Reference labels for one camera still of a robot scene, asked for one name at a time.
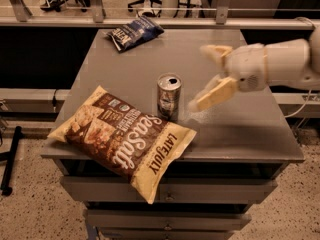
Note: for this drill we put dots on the black pole on floor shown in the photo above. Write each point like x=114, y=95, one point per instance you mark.
x=9, y=158

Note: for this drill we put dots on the grey wall ledge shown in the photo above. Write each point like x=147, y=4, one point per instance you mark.
x=32, y=100

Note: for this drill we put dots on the grey drawer cabinet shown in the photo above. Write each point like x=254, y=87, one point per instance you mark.
x=246, y=137

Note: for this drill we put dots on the blue chip bag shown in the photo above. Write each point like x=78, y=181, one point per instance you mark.
x=139, y=31

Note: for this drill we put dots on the brown Late July chip bag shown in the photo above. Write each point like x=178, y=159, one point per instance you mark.
x=130, y=143

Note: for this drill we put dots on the lower grey drawer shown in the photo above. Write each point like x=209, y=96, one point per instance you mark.
x=166, y=221

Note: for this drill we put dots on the grey drawer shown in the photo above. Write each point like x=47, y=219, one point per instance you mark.
x=166, y=221
x=171, y=190

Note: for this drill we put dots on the redbull can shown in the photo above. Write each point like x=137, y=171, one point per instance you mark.
x=168, y=96

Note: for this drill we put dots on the upper grey drawer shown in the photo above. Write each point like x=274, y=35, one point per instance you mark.
x=171, y=190

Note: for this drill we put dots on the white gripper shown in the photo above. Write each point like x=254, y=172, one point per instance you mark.
x=246, y=67

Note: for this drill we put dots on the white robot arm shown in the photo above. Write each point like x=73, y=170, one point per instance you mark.
x=294, y=64

